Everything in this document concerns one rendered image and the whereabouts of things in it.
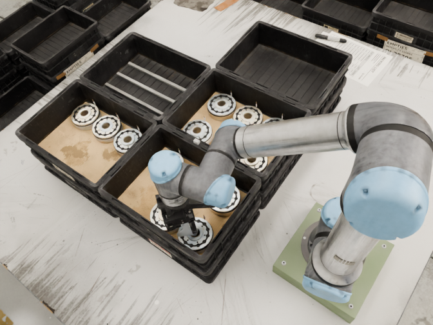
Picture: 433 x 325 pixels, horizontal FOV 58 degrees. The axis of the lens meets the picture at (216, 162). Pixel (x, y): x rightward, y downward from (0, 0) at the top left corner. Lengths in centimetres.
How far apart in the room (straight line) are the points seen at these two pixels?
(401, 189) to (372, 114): 17
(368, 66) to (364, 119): 109
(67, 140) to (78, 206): 24
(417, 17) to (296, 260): 165
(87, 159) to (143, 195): 26
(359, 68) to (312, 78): 32
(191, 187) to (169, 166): 7
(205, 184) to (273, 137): 18
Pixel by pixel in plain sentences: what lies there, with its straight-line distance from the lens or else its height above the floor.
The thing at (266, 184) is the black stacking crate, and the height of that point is 84.
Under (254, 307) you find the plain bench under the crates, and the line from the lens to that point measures 124.
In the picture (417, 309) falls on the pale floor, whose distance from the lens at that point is 209.
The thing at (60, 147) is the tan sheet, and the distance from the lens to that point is 150.
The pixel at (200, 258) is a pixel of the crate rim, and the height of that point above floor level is 93.
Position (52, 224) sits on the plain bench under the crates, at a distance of 150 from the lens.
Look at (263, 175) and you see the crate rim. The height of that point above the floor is 93.
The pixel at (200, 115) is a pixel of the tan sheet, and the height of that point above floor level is 83.
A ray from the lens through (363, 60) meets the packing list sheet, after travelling 184.
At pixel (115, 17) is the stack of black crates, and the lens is 275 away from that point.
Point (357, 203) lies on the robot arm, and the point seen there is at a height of 137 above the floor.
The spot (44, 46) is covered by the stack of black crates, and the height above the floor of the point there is 49.
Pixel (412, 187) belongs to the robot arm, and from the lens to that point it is 63.
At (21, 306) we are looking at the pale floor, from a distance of 227.
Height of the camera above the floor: 191
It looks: 57 degrees down
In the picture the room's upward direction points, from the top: 9 degrees counter-clockwise
